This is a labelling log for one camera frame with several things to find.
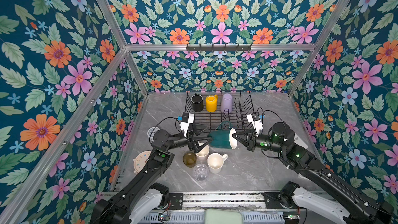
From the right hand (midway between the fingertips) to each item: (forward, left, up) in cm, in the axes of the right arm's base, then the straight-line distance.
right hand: (234, 135), depth 64 cm
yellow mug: (+35, +9, -20) cm, 41 cm away
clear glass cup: (-6, +16, -29) cm, 34 cm away
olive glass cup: (+1, +22, -28) cm, 36 cm away
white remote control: (+12, -43, -29) cm, 53 cm away
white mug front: (-1, +7, -27) cm, 28 cm away
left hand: (-1, +10, +3) cm, 10 cm away
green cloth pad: (-26, +5, -26) cm, 37 cm away
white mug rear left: (0, +15, -22) cm, 26 cm away
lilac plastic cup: (+33, 0, -18) cm, 38 cm away
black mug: (+34, +19, -17) cm, 42 cm away
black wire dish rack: (+38, -13, -26) cm, 48 cm away
